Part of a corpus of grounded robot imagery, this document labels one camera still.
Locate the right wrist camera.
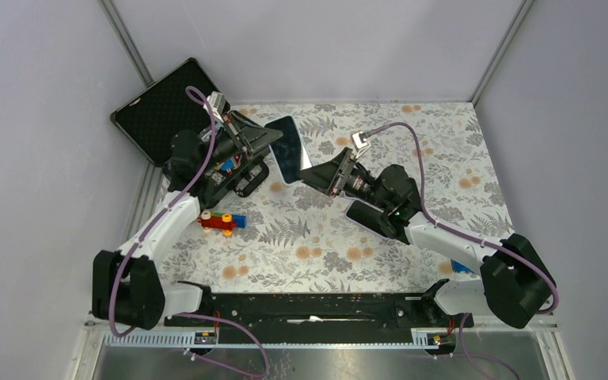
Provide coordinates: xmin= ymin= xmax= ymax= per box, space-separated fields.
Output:
xmin=351 ymin=131 xmax=371 ymax=161

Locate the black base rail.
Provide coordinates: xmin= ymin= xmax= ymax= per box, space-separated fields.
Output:
xmin=165 ymin=291 xmax=476 ymax=348

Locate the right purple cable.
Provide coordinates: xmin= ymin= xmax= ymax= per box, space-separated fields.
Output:
xmin=364 ymin=121 xmax=561 ymax=380

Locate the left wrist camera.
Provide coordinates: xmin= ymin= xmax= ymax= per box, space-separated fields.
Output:
xmin=203 ymin=91 xmax=226 ymax=124

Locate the black phone from blue case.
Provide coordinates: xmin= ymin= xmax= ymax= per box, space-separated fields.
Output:
xmin=264 ymin=116 xmax=313 ymax=184

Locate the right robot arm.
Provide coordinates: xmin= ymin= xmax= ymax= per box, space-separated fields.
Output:
xmin=299 ymin=148 xmax=556 ymax=329

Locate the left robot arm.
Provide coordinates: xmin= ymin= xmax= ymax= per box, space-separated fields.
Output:
xmin=92 ymin=112 xmax=283 ymax=337

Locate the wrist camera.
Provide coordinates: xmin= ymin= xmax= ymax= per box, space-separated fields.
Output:
xmin=203 ymin=91 xmax=226 ymax=124
xmin=351 ymin=131 xmax=371 ymax=161

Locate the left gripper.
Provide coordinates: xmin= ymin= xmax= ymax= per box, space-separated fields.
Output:
xmin=199 ymin=112 xmax=283 ymax=173

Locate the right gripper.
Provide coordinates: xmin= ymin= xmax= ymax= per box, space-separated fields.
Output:
xmin=297 ymin=147 xmax=391 ymax=211

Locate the floral table mat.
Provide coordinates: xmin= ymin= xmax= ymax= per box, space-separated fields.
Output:
xmin=159 ymin=103 xmax=513 ymax=293

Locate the black poker chip case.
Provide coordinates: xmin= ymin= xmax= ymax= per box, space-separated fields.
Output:
xmin=110 ymin=57 xmax=271 ymax=210

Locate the blue toy car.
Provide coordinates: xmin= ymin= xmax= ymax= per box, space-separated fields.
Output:
xmin=450 ymin=260 xmax=474 ymax=274

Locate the red toy brick car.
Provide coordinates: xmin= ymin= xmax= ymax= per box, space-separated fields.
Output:
xmin=197 ymin=211 xmax=248 ymax=237

